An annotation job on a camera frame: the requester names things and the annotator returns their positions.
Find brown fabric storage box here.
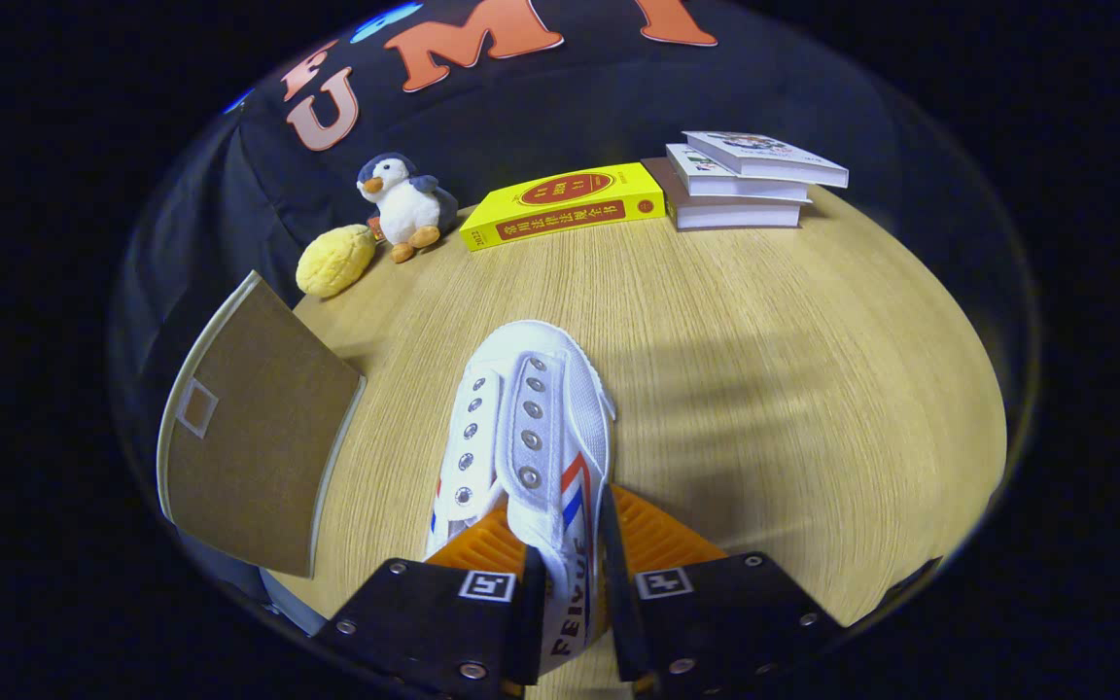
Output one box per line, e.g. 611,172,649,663
157,270,368,579

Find white book with floral cover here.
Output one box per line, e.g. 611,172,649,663
682,130,850,190

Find yellow plush ball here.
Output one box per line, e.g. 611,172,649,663
296,225,378,298

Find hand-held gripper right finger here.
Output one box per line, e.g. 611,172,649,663
599,483,848,696

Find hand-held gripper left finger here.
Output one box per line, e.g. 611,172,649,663
312,501,546,700

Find penguin plush toy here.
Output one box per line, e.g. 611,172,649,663
356,153,460,264

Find yellow book with red label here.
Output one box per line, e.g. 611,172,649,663
459,162,667,253

